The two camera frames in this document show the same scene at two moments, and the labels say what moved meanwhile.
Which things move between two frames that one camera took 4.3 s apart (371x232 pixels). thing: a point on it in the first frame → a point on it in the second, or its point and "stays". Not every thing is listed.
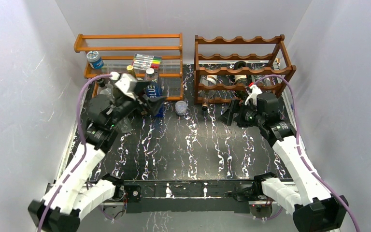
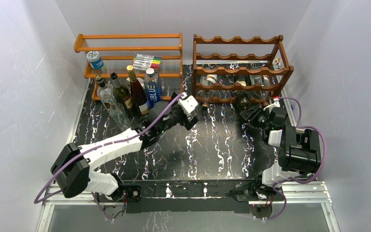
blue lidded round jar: x=94 y=59 stays
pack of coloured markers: x=143 y=62 stays
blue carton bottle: x=153 y=88 stays
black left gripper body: x=125 y=107 → x=177 y=116
